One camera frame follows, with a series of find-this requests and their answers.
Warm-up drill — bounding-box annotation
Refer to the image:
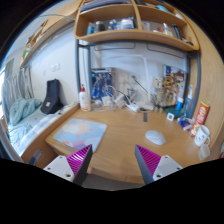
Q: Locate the white charger block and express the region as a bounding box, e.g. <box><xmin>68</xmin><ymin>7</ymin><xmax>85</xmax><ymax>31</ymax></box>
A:
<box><xmin>113</xmin><ymin>93</ymin><xmax>126</xmax><ymax>109</ymax></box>
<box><xmin>101</xmin><ymin>94</ymin><xmax>113</xmax><ymax>108</ymax></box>

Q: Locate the white mug with face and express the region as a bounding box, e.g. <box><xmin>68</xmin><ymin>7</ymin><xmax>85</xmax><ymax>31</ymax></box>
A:
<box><xmin>193</xmin><ymin>124</ymin><xmax>212</xmax><ymax>147</ymax></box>

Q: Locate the blue tube white cap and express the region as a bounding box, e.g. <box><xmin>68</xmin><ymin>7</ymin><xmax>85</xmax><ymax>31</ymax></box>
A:
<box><xmin>175</xmin><ymin>97</ymin><xmax>185</xmax><ymax>113</ymax></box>

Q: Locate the blue white packet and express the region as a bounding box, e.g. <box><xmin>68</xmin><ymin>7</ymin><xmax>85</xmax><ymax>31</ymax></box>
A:
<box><xmin>178</xmin><ymin>117</ymin><xmax>194</xmax><ymax>131</ymax></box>

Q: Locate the red yellow chip can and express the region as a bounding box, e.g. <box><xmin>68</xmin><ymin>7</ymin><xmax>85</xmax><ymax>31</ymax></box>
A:
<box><xmin>189</xmin><ymin>101</ymin><xmax>211</xmax><ymax>137</ymax></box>

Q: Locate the blue spray bottle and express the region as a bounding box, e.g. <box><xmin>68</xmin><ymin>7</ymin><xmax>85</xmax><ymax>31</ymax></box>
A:
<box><xmin>185</xmin><ymin>84</ymin><xmax>194</xmax><ymax>118</ymax></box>

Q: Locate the pastel printed mouse pad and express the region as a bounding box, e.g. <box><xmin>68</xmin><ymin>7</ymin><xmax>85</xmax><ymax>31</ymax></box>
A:
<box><xmin>52</xmin><ymin>118</ymin><xmax>109</xmax><ymax>153</ymax></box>

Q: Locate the clear glass cup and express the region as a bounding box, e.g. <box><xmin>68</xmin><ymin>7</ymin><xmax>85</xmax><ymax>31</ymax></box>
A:
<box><xmin>198</xmin><ymin>143</ymin><xmax>212</xmax><ymax>161</ymax></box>

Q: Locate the white power strip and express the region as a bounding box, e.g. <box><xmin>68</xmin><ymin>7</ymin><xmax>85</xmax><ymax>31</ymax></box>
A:
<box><xmin>125</xmin><ymin>102</ymin><xmax>141</xmax><ymax>113</ymax></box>

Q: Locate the grey and white computer mouse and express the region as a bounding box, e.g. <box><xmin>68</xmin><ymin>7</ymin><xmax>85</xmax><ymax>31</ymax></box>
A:
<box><xmin>145</xmin><ymin>129</ymin><xmax>167</xmax><ymax>146</ymax></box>

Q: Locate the black backpack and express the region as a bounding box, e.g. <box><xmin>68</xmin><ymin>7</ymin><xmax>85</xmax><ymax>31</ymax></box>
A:
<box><xmin>40</xmin><ymin>78</ymin><xmax>64</xmax><ymax>115</ymax></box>

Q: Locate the tan robot model figure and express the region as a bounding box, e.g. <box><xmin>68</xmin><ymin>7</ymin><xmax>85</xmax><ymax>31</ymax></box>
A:
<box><xmin>151</xmin><ymin>77</ymin><xmax>168</xmax><ymax>113</ymax></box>

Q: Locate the teal fluffy blanket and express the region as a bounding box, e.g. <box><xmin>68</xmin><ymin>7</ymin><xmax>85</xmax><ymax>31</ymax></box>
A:
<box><xmin>8</xmin><ymin>97</ymin><xmax>43</xmax><ymax>127</ymax></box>

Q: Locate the blue robot model kit box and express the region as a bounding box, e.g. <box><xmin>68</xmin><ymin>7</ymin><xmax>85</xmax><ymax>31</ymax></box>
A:
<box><xmin>90</xmin><ymin>67</ymin><xmax>114</xmax><ymax>101</ymax></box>

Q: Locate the glass jar with green stalk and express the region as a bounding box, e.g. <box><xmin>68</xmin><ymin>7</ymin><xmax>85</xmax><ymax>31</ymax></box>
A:
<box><xmin>128</xmin><ymin>75</ymin><xmax>149</xmax><ymax>104</ymax></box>

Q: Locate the white lotion bottle red cap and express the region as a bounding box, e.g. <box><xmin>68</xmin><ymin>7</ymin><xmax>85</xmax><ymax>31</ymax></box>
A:
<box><xmin>78</xmin><ymin>83</ymin><xmax>92</xmax><ymax>112</ymax></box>

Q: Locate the white desk lamp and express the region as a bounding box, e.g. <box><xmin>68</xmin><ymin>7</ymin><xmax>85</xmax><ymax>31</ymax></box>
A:
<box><xmin>99</xmin><ymin>52</ymin><xmax>155</xmax><ymax>112</ymax></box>

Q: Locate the grey metal bed rail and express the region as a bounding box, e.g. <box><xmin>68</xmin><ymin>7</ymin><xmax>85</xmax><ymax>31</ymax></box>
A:
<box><xmin>1</xmin><ymin>67</ymin><xmax>34</xmax><ymax>116</ymax></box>

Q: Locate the teal bowl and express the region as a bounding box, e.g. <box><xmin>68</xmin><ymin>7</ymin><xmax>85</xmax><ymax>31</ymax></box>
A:
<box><xmin>165</xmin><ymin>107</ymin><xmax>183</xmax><ymax>118</ymax></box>

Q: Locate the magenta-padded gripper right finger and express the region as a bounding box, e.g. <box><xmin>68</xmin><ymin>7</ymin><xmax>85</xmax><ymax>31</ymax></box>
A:
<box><xmin>134</xmin><ymin>144</ymin><xmax>184</xmax><ymax>185</ymax></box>

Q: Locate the wooden shelf unit with items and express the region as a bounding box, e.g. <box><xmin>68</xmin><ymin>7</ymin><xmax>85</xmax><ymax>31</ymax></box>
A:
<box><xmin>73</xmin><ymin>0</ymin><xmax>200</xmax><ymax>52</ymax></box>

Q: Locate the colourful model kit box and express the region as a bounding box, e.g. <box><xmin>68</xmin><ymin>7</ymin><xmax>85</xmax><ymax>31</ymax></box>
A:
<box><xmin>163</xmin><ymin>65</ymin><xmax>186</xmax><ymax>104</ymax></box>

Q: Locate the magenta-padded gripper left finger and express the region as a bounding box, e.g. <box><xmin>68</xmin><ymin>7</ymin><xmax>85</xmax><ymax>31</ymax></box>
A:
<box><xmin>43</xmin><ymin>143</ymin><xmax>94</xmax><ymax>187</ymax></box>

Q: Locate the long wooden wall shelf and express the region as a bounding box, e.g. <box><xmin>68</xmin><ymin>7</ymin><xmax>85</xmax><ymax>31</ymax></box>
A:
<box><xmin>19</xmin><ymin>0</ymin><xmax>83</xmax><ymax>69</ymax></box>

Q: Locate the grey metal shelf frame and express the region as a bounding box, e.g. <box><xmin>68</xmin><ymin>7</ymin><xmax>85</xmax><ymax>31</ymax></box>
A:
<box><xmin>74</xmin><ymin>39</ymin><xmax>202</xmax><ymax>113</ymax></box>

